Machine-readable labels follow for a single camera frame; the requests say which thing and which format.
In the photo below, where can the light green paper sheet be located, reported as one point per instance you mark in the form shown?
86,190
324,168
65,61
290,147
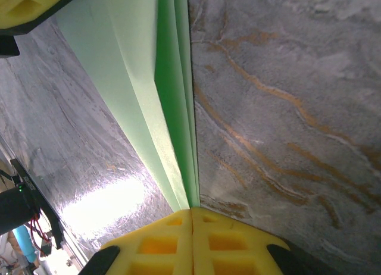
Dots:
134,93

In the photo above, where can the light blue cylindrical object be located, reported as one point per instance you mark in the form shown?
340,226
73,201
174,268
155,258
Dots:
25,242

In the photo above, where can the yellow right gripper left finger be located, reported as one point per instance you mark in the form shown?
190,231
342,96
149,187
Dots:
184,257

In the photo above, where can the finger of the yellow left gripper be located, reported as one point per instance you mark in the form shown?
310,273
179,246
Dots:
44,1

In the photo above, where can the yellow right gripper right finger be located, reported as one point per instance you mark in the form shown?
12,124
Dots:
202,257

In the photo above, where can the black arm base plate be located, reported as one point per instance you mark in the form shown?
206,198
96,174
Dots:
44,203

